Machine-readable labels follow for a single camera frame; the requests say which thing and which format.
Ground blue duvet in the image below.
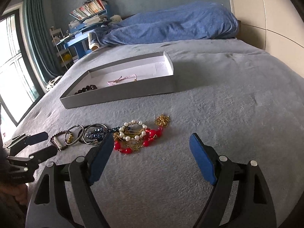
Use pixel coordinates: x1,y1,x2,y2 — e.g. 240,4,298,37
91,1,239,46

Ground blue desk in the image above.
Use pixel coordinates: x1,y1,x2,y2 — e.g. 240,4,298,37
64,5,112,60

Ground white plush toy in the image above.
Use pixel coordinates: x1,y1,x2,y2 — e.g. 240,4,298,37
110,14,123,24

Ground dark brown bead bracelet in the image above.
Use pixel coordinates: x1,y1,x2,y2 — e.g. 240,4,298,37
49,130,70,151

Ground metal bangle rings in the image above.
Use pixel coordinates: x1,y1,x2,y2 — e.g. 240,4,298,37
64,122,109,147

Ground pink cord bracelet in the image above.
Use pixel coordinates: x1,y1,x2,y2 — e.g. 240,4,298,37
107,74,138,86

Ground row of books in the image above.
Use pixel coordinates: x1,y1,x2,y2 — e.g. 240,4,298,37
70,0,108,21

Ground black bead bracelet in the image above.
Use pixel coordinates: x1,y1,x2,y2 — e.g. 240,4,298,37
74,84,98,95

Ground grey bed cover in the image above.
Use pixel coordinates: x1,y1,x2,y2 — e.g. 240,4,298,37
15,39,303,227

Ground grey shallow cardboard box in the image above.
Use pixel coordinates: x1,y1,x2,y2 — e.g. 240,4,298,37
60,51,176,109

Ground white shelf rack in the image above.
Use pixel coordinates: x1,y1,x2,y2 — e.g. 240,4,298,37
49,26,73,70

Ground window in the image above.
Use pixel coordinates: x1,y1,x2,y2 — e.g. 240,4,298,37
1,9,44,126

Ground dark blue bead bracelet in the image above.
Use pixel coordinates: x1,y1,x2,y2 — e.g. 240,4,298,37
86,126,121,141

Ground white pearl hair clip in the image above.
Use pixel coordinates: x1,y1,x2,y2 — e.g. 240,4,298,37
119,120,148,142

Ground red bead necklace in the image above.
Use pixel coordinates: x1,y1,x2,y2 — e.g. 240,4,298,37
114,127,164,155

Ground left hand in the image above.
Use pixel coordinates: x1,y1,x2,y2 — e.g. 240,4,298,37
1,183,28,205

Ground beige wardrobe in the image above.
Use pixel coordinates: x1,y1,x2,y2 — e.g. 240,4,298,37
230,0,303,76

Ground white shoes on floor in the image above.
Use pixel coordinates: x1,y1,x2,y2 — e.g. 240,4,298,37
45,76,62,91

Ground gold chain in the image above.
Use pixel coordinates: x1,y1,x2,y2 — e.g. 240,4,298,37
154,114,171,128

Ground teal curtain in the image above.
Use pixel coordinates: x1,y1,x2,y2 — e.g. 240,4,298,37
24,0,63,83

